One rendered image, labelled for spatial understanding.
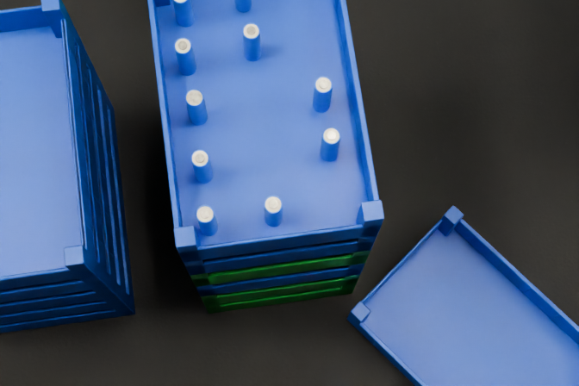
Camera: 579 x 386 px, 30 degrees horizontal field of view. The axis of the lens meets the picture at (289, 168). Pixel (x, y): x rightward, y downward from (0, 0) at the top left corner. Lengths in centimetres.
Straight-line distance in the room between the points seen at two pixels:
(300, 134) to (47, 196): 29
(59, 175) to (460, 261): 59
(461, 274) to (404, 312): 10
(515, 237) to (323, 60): 51
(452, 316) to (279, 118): 49
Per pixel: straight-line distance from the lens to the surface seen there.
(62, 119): 124
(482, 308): 152
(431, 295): 151
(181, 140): 113
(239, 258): 113
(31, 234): 121
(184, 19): 115
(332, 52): 116
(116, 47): 161
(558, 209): 157
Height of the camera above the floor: 148
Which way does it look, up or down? 75 degrees down
